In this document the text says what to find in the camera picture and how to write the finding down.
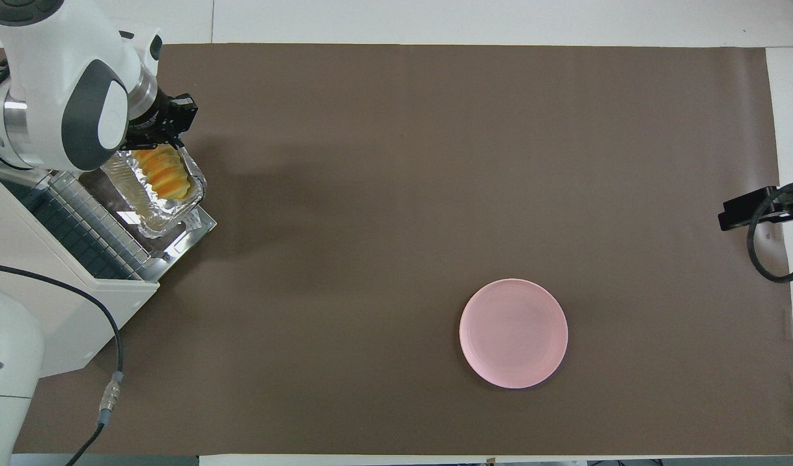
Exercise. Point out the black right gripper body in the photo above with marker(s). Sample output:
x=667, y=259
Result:
x=784, y=204

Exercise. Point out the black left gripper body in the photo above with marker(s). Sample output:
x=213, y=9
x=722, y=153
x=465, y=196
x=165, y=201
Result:
x=176, y=110

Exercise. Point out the sliced orange bread loaf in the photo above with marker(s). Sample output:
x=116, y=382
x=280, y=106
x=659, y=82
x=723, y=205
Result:
x=163, y=171

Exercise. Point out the aluminium foil tray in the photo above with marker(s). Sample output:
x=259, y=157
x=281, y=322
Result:
x=153, y=217

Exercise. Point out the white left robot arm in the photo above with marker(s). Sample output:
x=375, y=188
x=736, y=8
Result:
x=53, y=71

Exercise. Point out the glass oven door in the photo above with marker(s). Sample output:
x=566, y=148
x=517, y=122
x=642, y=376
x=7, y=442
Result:
x=192, y=233

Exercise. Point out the white toaster oven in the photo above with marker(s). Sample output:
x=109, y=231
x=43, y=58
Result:
x=66, y=310

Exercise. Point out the pink round plate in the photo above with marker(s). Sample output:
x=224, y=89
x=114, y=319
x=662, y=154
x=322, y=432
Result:
x=513, y=333

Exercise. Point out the brown table mat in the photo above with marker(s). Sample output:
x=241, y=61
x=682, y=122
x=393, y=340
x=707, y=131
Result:
x=435, y=194

